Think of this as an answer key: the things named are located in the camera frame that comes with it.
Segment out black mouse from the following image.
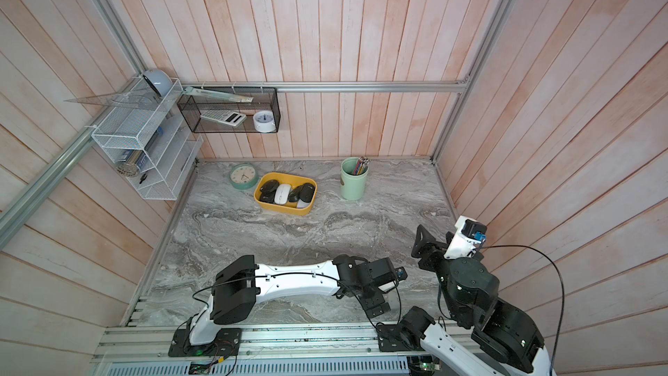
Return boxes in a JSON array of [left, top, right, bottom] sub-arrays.
[[299, 183, 316, 204], [259, 179, 280, 204], [288, 186, 303, 203]]

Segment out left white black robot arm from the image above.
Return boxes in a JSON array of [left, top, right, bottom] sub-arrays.
[[176, 254, 408, 349]]

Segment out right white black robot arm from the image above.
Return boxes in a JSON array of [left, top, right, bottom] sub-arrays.
[[391, 217, 555, 375]]

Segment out yellow plastic storage box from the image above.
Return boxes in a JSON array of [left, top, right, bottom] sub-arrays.
[[254, 172, 318, 216]]

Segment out green pen cup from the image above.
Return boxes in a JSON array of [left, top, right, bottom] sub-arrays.
[[340, 157, 369, 201]]

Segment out pens in cup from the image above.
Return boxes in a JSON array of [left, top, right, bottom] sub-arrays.
[[351, 157, 370, 176]]

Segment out green round clock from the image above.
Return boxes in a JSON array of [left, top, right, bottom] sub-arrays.
[[229, 163, 259, 191]]

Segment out white tape roll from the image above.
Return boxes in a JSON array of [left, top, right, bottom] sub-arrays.
[[253, 110, 277, 133]]

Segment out white calculator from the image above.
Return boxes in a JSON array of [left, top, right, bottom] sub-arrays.
[[200, 110, 247, 127]]

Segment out green ruler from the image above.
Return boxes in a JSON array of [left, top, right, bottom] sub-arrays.
[[183, 86, 254, 104]]

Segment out rolled items on shelf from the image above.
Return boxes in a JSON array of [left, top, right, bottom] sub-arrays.
[[116, 127, 163, 178]]

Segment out grey round speaker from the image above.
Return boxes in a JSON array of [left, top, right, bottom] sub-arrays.
[[142, 69, 173, 97]]

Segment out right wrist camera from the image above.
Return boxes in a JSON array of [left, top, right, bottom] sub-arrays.
[[444, 216, 487, 260]]

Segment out aluminium front rail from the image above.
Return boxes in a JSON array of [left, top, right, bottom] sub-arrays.
[[90, 318, 525, 364]]

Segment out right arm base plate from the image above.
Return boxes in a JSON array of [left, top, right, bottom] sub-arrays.
[[376, 323, 422, 353]]

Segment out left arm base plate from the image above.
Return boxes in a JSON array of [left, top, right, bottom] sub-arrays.
[[168, 328, 242, 358]]

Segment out black wire basket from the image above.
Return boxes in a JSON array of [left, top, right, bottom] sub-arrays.
[[177, 86, 282, 134]]

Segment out white wire shelf rack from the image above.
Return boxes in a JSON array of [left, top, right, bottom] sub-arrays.
[[92, 78, 204, 201]]

